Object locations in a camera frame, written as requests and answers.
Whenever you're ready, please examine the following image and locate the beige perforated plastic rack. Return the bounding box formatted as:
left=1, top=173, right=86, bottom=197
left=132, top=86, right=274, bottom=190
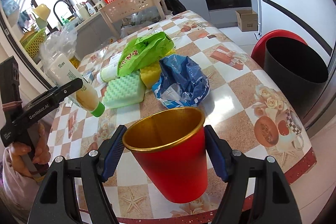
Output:
left=99, top=0, right=167, bottom=39

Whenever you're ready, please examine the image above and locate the yellow green basket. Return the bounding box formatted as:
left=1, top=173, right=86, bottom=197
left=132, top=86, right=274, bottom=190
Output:
left=20, top=28, right=47, bottom=59

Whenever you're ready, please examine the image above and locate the blue plastic bag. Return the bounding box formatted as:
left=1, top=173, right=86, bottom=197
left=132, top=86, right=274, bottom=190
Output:
left=152, top=54, right=210, bottom=109

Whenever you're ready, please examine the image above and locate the red paper cup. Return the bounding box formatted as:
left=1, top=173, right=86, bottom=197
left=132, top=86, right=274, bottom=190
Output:
left=122, top=107, right=208, bottom=203

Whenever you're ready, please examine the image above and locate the cardboard box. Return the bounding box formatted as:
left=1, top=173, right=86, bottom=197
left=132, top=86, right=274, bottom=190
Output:
left=236, top=9, right=259, bottom=32

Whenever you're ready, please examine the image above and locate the black faucet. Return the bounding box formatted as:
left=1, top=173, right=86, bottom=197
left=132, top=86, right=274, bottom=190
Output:
left=52, top=0, right=75, bottom=26

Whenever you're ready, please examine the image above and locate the crumpled clear plastic bag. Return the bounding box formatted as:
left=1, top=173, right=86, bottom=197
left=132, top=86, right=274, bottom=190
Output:
left=39, top=22, right=77, bottom=73

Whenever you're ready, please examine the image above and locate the green tube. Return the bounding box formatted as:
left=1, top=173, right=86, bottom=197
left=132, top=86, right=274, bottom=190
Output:
left=97, top=65, right=118, bottom=84

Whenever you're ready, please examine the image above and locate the green sponge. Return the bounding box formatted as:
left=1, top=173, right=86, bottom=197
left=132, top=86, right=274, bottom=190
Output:
left=102, top=71, right=146, bottom=109

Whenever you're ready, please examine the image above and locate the person's left hand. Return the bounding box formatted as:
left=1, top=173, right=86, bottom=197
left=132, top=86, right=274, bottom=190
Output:
left=4, top=122, right=52, bottom=179

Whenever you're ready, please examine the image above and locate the yellow bowl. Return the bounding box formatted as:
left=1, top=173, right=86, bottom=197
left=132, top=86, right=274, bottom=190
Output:
left=33, top=4, right=51, bottom=21

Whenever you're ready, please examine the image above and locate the black garment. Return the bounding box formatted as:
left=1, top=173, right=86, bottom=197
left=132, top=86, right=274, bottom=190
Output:
left=165, top=0, right=186, bottom=15

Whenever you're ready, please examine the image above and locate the white green carton box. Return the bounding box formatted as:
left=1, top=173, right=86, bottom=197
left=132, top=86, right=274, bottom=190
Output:
left=83, top=71, right=95, bottom=85

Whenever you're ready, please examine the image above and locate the red plastic stool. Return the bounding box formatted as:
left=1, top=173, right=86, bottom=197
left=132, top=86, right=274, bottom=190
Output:
left=250, top=29, right=309, bottom=68

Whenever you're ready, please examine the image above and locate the black trash bin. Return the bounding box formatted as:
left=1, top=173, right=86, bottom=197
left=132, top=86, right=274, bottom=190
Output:
left=264, top=37, right=329, bottom=119

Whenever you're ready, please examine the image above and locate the yellow sponge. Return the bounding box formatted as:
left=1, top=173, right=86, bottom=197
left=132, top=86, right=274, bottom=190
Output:
left=139, top=61, right=161, bottom=89

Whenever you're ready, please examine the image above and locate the white bottle green cap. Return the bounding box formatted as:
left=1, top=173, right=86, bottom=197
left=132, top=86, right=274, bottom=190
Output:
left=46, top=53, right=105, bottom=117

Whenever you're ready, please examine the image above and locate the green plastic bag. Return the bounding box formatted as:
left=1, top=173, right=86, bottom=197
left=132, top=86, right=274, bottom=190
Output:
left=117, top=31, right=174, bottom=77

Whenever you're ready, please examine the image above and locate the pink sleeved left forearm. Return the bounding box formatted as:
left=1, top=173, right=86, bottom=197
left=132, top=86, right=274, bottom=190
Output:
left=2, top=148, right=39, bottom=214

